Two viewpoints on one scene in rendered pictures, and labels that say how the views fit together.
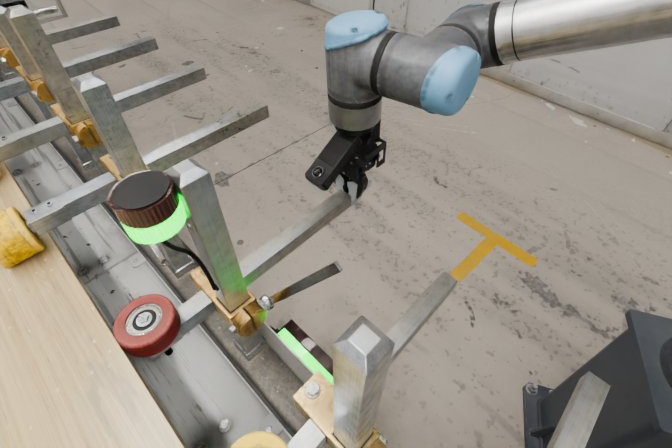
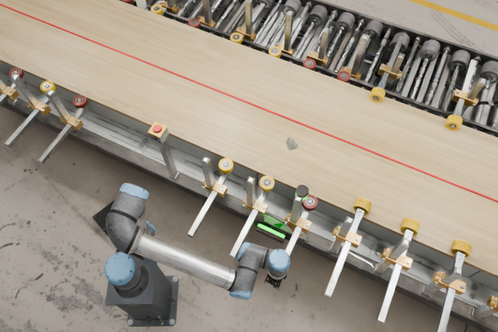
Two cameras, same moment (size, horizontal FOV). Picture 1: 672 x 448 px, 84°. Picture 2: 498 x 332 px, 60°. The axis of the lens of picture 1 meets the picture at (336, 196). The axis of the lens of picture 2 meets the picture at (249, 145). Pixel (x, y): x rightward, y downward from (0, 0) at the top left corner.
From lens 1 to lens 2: 1.93 m
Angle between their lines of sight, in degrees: 74
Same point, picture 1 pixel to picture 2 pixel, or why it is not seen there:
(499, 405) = (188, 310)
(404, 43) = (261, 250)
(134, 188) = (304, 190)
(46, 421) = (313, 178)
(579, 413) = (196, 224)
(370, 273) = not seen: outside the picture
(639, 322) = (150, 298)
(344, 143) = not seen: hidden behind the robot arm
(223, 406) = not seen: hidden behind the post
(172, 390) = (312, 218)
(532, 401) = (172, 315)
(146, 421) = (293, 184)
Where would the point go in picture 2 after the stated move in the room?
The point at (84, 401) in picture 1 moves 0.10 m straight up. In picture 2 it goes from (309, 183) to (311, 174)
